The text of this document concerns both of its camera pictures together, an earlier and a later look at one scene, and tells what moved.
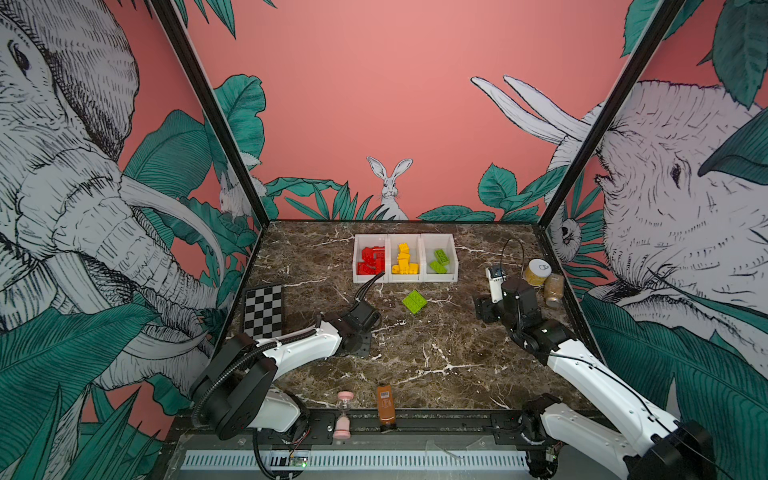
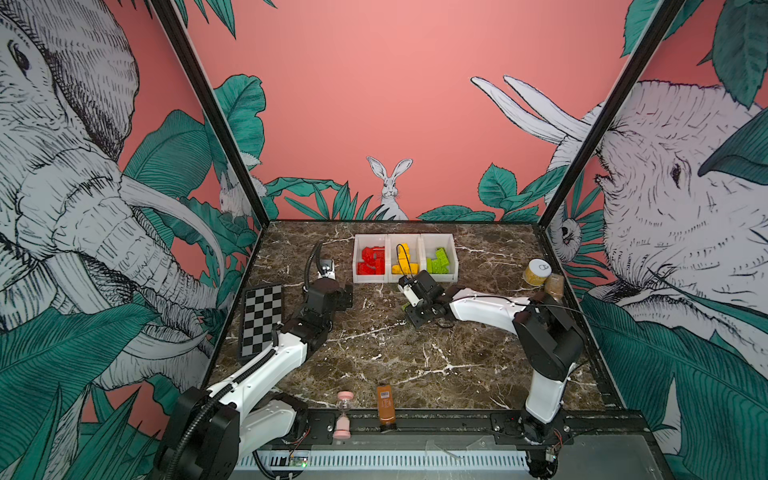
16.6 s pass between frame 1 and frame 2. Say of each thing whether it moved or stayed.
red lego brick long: stayed
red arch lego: stayed
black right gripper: moved
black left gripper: moved
